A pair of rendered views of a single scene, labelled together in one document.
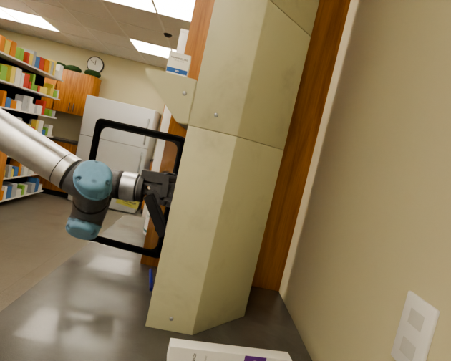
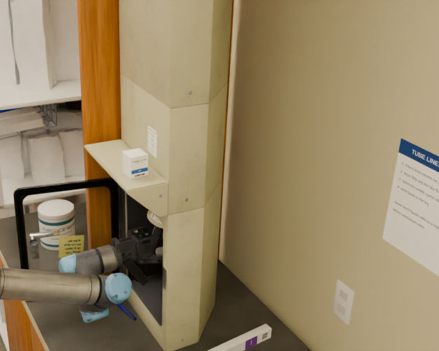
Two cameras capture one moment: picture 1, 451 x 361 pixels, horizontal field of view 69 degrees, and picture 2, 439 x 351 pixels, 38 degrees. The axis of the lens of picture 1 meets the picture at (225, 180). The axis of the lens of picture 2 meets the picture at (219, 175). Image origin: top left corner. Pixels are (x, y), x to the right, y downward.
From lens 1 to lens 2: 1.27 m
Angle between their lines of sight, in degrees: 34
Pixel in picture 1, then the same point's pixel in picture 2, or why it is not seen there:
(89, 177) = (121, 292)
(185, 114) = (164, 209)
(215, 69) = (180, 170)
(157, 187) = (131, 250)
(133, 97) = not seen: outside the picture
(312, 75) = not seen: hidden behind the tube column
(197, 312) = (198, 327)
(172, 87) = (150, 196)
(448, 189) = (351, 228)
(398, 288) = (330, 276)
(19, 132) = (54, 284)
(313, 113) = not seen: hidden behind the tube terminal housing
